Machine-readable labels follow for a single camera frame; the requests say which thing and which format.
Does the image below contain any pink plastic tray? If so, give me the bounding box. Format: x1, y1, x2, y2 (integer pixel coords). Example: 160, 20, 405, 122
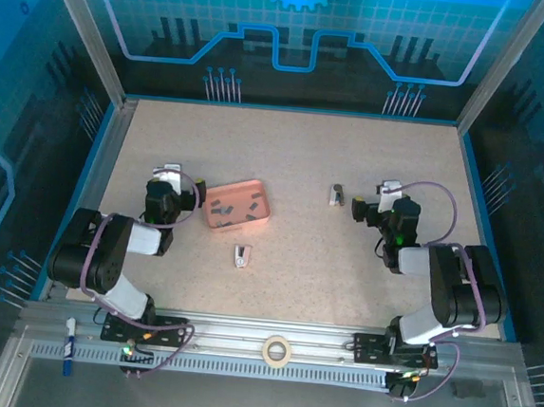
200, 174, 276, 235

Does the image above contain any masking tape roll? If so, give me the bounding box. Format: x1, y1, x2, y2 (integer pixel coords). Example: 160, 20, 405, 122
259, 333, 294, 370

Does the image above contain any blue table border trim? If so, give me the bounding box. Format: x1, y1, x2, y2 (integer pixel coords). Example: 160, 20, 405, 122
28, 84, 538, 344

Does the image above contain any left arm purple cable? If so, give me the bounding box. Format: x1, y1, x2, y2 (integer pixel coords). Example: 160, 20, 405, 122
70, 162, 209, 384

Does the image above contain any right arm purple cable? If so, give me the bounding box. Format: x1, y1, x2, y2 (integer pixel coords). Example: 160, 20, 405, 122
376, 178, 498, 407

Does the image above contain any aluminium front rail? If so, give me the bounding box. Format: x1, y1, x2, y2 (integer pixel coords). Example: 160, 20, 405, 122
11, 295, 531, 387

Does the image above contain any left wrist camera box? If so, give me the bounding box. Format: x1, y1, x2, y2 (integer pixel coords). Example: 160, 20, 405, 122
151, 161, 185, 193

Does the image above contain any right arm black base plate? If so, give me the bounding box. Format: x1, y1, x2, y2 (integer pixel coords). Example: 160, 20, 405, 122
351, 331, 442, 372

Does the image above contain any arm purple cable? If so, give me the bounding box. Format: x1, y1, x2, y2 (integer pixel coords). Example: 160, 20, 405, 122
376, 178, 498, 407
70, 162, 209, 384

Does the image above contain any black cloth scrap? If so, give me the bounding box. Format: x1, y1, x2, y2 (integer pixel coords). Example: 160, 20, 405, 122
448, 379, 488, 403

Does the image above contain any blue white marker pen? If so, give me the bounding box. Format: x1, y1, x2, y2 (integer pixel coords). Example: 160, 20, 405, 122
61, 316, 79, 379

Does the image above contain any slotted grey cable duct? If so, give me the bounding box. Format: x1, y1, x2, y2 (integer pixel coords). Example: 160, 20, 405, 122
28, 340, 400, 393

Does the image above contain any pink mini stapler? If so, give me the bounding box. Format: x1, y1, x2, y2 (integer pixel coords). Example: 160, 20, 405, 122
232, 243, 253, 271

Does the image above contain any left black connector bracket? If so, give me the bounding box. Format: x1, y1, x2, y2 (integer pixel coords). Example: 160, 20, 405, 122
116, 340, 157, 380

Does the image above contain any right black connector bracket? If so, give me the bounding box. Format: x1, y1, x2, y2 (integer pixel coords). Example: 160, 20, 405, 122
384, 368, 423, 403

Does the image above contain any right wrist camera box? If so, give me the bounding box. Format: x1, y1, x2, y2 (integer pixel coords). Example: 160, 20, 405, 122
375, 177, 406, 212

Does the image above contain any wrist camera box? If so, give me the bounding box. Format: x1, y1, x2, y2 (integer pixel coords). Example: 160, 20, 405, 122
151, 161, 185, 193
375, 177, 406, 212

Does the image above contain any aluminium frame post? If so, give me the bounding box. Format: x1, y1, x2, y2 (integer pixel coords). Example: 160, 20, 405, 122
27, 0, 147, 111
455, 0, 544, 142

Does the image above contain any black connector bracket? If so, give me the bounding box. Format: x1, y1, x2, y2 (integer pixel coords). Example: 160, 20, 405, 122
116, 340, 157, 380
384, 368, 423, 403

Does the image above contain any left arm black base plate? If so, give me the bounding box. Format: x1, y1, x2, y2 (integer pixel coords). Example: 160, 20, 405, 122
99, 309, 190, 349

